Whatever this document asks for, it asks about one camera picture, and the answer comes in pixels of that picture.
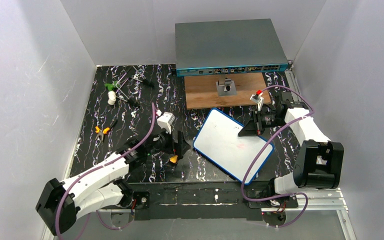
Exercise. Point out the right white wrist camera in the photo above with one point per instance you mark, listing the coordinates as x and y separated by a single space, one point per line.
258 99

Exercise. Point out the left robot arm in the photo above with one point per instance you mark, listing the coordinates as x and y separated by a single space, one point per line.
62 203

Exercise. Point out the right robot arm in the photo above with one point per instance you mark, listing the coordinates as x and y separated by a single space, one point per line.
319 161

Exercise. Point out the yellow bone-shaped eraser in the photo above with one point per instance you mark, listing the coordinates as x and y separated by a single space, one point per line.
173 160

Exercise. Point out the white plastic pipe piece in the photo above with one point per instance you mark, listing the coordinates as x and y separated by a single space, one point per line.
112 98

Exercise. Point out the grey network switch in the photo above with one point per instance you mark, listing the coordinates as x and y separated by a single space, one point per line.
228 47

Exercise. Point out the wooden board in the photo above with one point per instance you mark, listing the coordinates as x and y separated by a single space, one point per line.
216 91

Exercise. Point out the blue framed whiteboard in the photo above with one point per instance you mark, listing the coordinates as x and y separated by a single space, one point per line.
218 140

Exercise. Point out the orange handled pliers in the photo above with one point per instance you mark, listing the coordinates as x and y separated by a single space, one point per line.
101 132

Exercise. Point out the grey metal bracket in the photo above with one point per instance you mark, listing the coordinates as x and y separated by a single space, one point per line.
225 87

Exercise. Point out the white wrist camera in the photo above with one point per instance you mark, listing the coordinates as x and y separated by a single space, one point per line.
165 121
258 99

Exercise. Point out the aluminium frame rail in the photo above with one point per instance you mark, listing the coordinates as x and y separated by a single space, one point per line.
192 201

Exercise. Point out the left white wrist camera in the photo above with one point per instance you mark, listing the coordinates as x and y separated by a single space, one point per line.
165 121

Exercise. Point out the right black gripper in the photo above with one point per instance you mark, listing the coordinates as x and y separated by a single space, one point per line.
256 122

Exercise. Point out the green plastic piece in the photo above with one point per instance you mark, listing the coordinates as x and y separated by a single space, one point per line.
112 87

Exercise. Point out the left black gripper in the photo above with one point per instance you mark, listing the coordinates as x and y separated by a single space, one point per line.
176 145

